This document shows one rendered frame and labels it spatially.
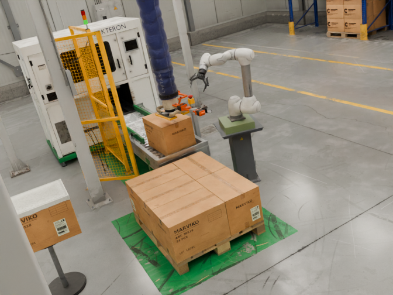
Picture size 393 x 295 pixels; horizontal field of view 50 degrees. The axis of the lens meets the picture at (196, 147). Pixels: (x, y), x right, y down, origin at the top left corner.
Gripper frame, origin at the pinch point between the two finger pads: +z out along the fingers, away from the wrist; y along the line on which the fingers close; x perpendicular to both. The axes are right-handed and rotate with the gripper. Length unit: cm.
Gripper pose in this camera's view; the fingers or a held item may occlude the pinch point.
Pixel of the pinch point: (197, 88)
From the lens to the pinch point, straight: 417.6
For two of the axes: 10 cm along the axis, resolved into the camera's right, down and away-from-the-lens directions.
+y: -9.5, -3.0, -0.7
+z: -2.4, 8.8, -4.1
